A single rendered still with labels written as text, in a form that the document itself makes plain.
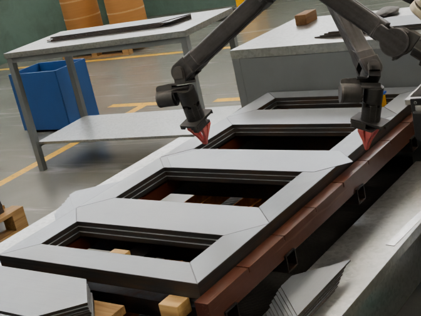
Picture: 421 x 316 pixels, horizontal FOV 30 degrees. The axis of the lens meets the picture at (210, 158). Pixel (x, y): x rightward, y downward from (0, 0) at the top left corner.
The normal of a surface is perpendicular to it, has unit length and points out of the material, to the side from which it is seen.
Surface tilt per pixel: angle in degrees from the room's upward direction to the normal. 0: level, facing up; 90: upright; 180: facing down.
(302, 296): 0
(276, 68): 90
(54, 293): 0
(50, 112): 90
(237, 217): 0
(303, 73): 90
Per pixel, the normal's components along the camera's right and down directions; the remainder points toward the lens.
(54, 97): -0.52, 0.37
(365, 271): -0.21, -0.93
